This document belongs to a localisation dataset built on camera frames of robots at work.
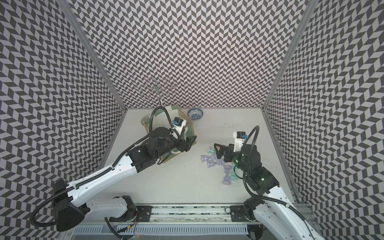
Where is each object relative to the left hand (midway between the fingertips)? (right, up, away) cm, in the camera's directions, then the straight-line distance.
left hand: (189, 134), depth 71 cm
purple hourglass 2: (+7, -16, +18) cm, 25 cm away
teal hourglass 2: (+12, -12, +22) cm, 28 cm away
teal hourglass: (+24, -25, +13) cm, 37 cm away
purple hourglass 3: (+12, -19, +17) cm, 28 cm away
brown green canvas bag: (-17, +9, +19) cm, 27 cm away
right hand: (+16, -7, +2) cm, 17 cm away
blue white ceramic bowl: (+1, +12, +41) cm, 43 cm away
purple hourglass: (+20, -26, +12) cm, 35 cm away
